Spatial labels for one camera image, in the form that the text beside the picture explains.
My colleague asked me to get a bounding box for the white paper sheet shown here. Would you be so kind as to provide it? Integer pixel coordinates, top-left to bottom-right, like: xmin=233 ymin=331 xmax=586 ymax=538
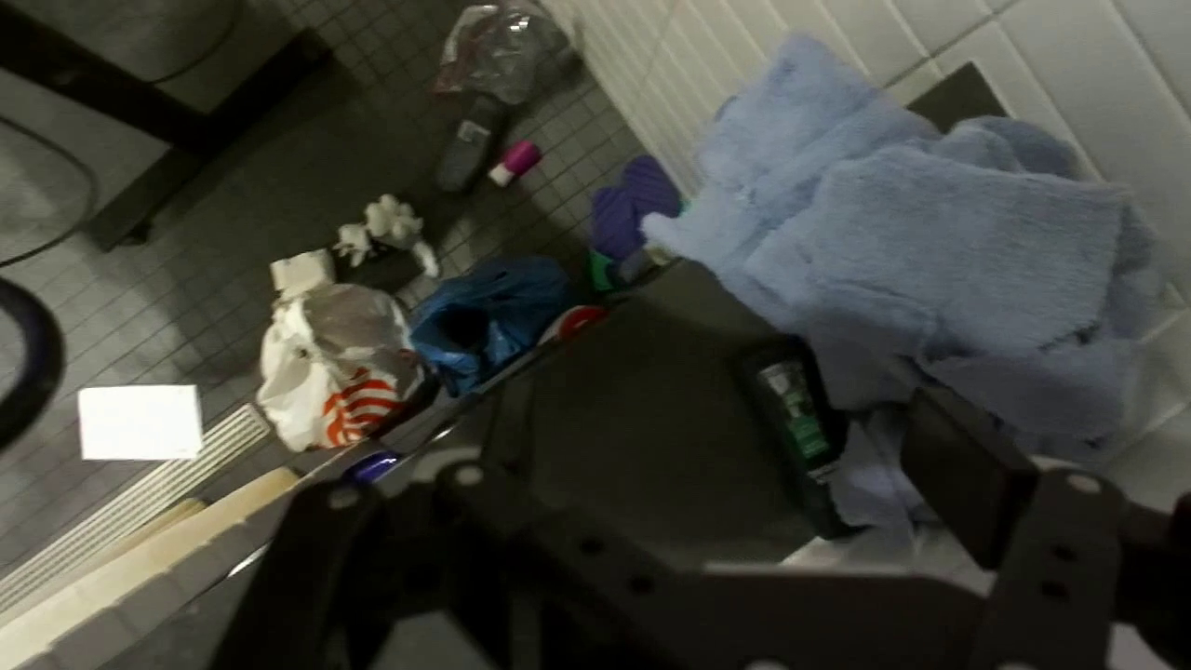
xmin=78 ymin=382 xmax=202 ymax=463

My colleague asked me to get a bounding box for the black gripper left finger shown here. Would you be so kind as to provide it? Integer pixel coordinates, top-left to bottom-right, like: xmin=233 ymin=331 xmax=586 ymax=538
xmin=213 ymin=463 xmax=692 ymax=670

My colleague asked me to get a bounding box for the blue grey towel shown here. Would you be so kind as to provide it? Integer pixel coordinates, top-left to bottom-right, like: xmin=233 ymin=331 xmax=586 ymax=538
xmin=645 ymin=37 xmax=1156 ymax=533

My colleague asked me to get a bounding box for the small dark green bottle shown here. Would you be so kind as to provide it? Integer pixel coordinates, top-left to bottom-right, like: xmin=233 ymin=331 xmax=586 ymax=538
xmin=732 ymin=337 xmax=851 ymax=538

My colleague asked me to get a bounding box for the dark shelf unit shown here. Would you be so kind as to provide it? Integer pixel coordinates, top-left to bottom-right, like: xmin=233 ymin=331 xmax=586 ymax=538
xmin=319 ymin=259 xmax=1004 ymax=579

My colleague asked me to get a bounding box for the white orange plastic bag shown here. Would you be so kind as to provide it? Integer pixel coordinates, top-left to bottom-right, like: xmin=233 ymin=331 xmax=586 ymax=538
xmin=258 ymin=250 xmax=429 ymax=450

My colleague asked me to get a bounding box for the purple bottle white cap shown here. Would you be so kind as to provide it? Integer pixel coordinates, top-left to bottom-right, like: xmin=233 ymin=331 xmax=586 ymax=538
xmin=486 ymin=140 xmax=545 ymax=185

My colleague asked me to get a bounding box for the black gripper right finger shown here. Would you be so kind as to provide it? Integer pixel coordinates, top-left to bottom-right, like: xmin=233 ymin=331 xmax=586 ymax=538
xmin=906 ymin=388 xmax=1191 ymax=670

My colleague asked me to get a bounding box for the blue plastic bag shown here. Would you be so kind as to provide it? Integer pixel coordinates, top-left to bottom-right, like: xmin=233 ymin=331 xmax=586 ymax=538
xmin=409 ymin=255 xmax=578 ymax=396

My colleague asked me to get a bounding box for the clear plastic bag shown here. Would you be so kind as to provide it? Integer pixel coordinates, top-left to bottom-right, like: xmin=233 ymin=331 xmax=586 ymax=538
xmin=434 ymin=0 xmax=578 ymax=108

